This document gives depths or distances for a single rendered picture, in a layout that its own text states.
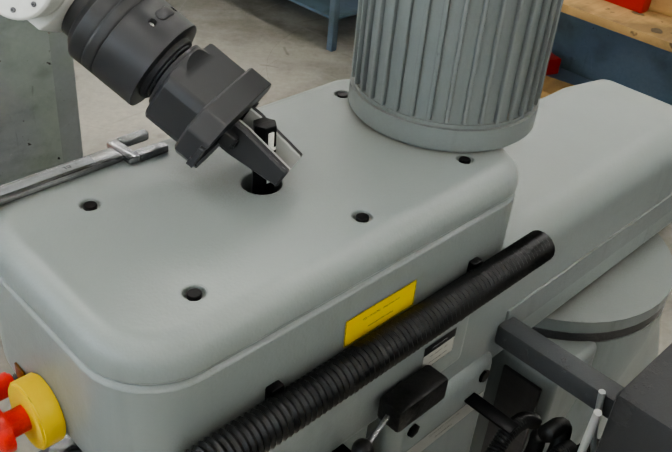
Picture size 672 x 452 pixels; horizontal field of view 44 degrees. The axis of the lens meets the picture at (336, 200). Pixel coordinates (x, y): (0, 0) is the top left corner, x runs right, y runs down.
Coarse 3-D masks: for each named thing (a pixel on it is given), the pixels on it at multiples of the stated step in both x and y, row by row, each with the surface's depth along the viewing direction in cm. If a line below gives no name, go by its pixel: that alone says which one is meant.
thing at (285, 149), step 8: (248, 112) 72; (256, 112) 72; (248, 120) 72; (280, 136) 72; (280, 144) 72; (288, 144) 72; (280, 152) 73; (288, 152) 72; (296, 152) 72; (288, 160) 73; (296, 160) 72
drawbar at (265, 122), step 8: (256, 120) 70; (264, 120) 71; (272, 120) 71; (256, 128) 70; (264, 128) 69; (272, 128) 70; (264, 136) 70; (256, 176) 72; (256, 184) 73; (264, 184) 72; (272, 184) 73; (256, 192) 73; (264, 192) 73; (272, 192) 74
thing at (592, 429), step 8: (600, 392) 88; (600, 400) 89; (600, 408) 89; (592, 416) 86; (600, 416) 86; (592, 424) 87; (592, 432) 88; (584, 440) 89; (592, 440) 93; (584, 448) 90; (592, 448) 94
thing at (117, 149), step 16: (112, 144) 76; (128, 144) 77; (160, 144) 76; (80, 160) 73; (96, 160) 73; (112, 160) 74; (128, 160) 74; (144, 160) 75; (32, 176) 70; (48, 176) 70; (64, 176) 71; (80, 176) 72; (0, 192) 68; (16, 192) 68; (32, 192) 69
